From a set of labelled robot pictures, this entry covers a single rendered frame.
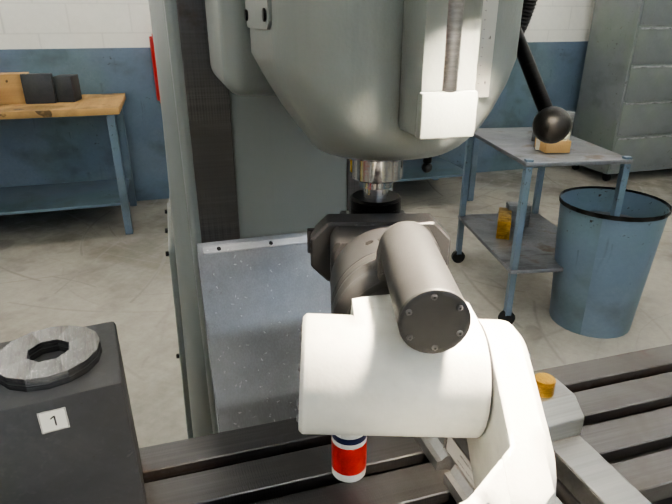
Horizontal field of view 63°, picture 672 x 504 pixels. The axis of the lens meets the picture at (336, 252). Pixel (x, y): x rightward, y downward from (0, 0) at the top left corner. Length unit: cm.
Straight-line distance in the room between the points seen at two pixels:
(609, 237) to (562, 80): 343
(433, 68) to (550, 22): 542
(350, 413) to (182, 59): 63
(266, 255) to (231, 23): 43
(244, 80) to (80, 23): 415
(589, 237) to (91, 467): 238
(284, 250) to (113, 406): 44
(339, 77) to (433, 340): 20
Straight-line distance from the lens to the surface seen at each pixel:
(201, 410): 107
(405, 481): 68
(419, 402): 29
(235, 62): 56
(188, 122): 84
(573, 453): 65
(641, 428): 83
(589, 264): 273
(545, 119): 48
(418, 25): 37
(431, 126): 37
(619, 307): 286
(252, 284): 88
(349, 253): 38
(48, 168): 487
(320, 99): 39
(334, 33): 38
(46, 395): 54
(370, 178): 48
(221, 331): 88
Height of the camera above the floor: 141
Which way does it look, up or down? 23 degrees down
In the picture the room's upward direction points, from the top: straight up
